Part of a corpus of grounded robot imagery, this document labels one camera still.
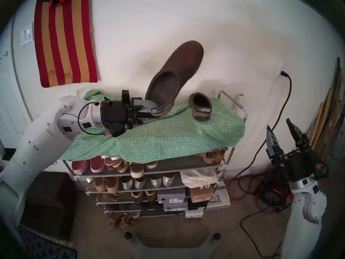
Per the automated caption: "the dark blue patterned rug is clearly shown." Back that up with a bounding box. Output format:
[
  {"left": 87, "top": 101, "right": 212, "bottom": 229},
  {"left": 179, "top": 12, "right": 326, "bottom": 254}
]
[{"left": 16, "top": 226, "right": 78, "bottom": 259}]

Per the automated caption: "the black shoe box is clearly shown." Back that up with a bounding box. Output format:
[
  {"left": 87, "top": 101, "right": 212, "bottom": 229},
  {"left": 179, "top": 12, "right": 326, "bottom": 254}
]
[{"left": 188, "top": 200, "right": 208, "bottom": 210}]

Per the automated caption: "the tan cork sandal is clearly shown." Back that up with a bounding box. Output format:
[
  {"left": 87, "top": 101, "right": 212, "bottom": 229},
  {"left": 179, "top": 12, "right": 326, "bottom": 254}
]
[
  {"left": 198, "top": 152, "right": 216, "bottom": 164},
  {"left": 213, "top": 147, "right": 228, "bottom": 162}
]

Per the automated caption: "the black floor cable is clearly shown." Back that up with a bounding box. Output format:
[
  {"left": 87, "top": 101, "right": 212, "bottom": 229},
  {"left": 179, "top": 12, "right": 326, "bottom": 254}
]
[{"left": 239, "top": 206, "right": 285, "bottom": 258}]

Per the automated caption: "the wooden sticks bundle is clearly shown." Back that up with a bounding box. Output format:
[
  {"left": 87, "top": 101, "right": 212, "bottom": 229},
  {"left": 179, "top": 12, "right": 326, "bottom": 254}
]
[{"left": 318, "top": 57, "right": 341, "bottom": 159}]

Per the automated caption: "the red tan striped flag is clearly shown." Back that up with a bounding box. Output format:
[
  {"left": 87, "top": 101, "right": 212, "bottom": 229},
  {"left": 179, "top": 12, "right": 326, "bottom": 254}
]
[{"left": 34, "top": 0, "right": 98, "bottom": 88}]

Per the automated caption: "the pale wooden slat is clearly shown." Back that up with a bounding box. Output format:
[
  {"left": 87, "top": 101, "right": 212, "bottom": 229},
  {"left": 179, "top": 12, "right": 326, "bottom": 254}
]
[
  {"left": 314, "top": 87, "right": 336, "bottom": 154},
  {"left": 310, "top": 101, "right": 324, "bottom": 151}
]

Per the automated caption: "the brown cardboard shoe box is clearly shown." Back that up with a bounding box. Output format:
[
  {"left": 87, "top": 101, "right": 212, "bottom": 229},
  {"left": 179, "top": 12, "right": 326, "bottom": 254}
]
[{"left": 189, "top": 186, "right": 214, "bottom": 203}]

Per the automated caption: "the cream cloth drawstring bag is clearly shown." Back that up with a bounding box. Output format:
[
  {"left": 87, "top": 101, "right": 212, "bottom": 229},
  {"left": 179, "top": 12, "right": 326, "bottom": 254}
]
[{"left": 180, "top": 168, "right": 219, "bottom": 189}]

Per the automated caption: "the large grey shoe box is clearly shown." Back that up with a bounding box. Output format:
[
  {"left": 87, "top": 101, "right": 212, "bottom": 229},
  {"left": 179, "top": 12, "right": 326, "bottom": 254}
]
[{"left": 157, "top": 188, "right": 186, "bottom": 203}]

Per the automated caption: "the small grey shoe box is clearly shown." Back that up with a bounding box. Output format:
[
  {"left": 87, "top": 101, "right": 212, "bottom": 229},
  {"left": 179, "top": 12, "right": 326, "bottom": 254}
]
[{"left": 163, "top": 202, "right": 188, "bottom": 212}]

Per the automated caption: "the white light switch plate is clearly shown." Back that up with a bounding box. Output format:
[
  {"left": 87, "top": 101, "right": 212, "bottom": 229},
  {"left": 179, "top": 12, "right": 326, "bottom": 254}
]
[{"left": 21, "top": 22, "right": 34, "bottom": 46}]

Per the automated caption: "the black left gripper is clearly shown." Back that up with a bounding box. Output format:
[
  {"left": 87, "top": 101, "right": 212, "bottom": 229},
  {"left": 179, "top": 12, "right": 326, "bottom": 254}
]
[{"left": 100, "top": 90, "right": 169, "bottom": 138}]

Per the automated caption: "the white panel door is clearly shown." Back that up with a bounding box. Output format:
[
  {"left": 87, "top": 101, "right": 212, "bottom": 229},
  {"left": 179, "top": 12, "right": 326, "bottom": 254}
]
[{"left": 0, "top": 18, "right": 33, "bottom": 151}]

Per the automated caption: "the green gingham cloth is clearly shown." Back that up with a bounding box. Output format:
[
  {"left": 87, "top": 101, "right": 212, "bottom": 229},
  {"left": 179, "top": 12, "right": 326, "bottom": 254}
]
[{"left": 60, "top": 90, "right": 246, "bottom": 163}]

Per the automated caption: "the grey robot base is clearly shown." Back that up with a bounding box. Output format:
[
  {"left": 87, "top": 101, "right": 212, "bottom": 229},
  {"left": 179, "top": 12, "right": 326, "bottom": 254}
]
[{"left": 124, "top": 231, "right": 221, "bottom": 259}]

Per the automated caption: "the flat white printed box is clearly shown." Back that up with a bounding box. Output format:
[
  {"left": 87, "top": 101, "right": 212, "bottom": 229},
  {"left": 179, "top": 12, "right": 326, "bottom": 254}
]
[{"left": 206, "top": 184, "right": 231, "bottom": 210}]

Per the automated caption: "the woven jute shoe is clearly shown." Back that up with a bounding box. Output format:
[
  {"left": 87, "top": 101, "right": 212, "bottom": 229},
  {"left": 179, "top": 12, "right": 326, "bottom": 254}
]
[
  {"left": 86, "top": 178, "right": 106, "bottom": 192},
  {"left": 105, "top": 177, "right": 119, "bottom": 193}
]

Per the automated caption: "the pink slip-on shoe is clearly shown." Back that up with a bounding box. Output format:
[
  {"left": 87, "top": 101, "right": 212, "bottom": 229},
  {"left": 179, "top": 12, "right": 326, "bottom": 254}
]
[
  {"left": 71, "top": 160, "right": 88, "bottom": 176},
  {"left": 90, "top": 156, "right": 106, "bottom": 173}
]

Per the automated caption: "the black cable reel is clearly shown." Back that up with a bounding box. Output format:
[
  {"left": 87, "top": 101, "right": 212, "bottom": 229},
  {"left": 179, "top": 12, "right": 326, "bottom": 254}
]
[{"left": 260, "top": 186, "right": 290, "bottom": 207}]

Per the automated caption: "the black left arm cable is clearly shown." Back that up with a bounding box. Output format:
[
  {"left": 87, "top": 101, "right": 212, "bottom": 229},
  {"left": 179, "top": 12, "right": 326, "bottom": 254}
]
[{"left": 78, "top": 101, "right": 108, "bottom": 135}]

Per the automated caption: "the tan strappy sandal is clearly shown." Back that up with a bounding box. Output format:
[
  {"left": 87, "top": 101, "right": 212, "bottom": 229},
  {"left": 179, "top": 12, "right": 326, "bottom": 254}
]
[
  {"left": 107, "top": 213, "right": 122, "bottom": 229},
  {"left": 120, "top": 213, "right": 135, "bottom": 229}
]

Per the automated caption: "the grey metal shoe rack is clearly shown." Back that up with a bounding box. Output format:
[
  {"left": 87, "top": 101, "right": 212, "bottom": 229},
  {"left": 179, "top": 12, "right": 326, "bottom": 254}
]
[{"left": 61, "top": 90, "right": 248, "bottom": 221}]

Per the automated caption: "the red black power cord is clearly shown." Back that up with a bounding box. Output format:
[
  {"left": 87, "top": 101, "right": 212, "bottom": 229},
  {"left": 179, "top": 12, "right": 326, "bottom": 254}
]
[{"left": 227, "top": 71, "right": 294, "bottom": 213}]

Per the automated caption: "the brown suede clog shoe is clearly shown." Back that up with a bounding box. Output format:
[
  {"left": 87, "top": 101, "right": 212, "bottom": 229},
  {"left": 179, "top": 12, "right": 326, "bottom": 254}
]
[
  {"left": 145, "top": 40, "right": 204, "bottom": 118},
  {"left": 188, "top": 92, "right": 212, "bottom": 121}
]

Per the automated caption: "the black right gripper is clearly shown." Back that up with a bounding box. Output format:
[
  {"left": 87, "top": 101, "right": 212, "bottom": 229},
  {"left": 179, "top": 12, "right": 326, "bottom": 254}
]
[{"left": 265, "top": 118, "right": 322, "bottom": 183}]

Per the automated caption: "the white platform espadrille shoe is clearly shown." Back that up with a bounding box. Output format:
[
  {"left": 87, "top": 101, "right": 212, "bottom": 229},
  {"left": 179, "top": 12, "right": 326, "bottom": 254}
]
[{"left": 130, "top": 163, "right": 144, "bottom": 179}]

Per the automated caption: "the dark brown wooden step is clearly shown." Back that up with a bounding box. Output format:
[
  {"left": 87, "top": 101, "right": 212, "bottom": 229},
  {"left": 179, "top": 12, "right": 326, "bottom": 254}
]
[{"left": 20, "top": 172, "right": 78, "bottom": 241}]

